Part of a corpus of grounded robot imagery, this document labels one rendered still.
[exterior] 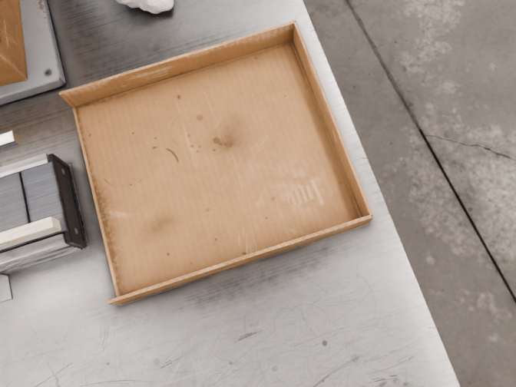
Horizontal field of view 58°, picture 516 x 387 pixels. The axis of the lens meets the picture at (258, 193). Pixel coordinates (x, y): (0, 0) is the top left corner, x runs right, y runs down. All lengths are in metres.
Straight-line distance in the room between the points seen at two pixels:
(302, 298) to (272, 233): 0.08
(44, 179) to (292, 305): 0.31
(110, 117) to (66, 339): 0.27
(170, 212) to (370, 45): 1.20
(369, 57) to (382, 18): 0.15
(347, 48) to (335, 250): 1.15
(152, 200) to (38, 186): 0.12
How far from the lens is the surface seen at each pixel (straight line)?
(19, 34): 0.69
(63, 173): 0.59
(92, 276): 0.58
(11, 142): 0.51
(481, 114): 1.63
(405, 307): 0.56
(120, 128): 0.61
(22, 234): 0.53
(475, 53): 1.73
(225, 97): 0.60
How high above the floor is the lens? 1.37
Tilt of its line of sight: 75 degrees down
